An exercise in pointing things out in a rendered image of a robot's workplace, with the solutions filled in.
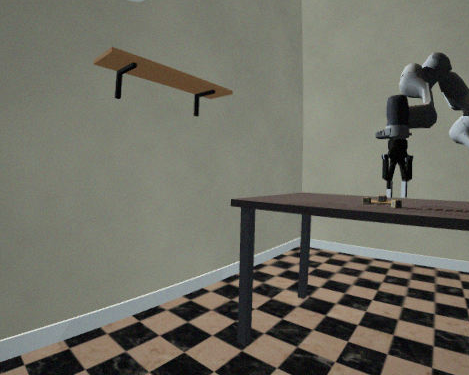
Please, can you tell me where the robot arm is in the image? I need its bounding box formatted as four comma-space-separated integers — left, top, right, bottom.
375, 52, 469, 148

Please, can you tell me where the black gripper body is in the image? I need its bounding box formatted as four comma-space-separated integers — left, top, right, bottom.
388, 139, 408, 163

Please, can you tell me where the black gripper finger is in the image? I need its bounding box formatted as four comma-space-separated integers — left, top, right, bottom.
382, 153, 399, 198
398, 154, 413, 198

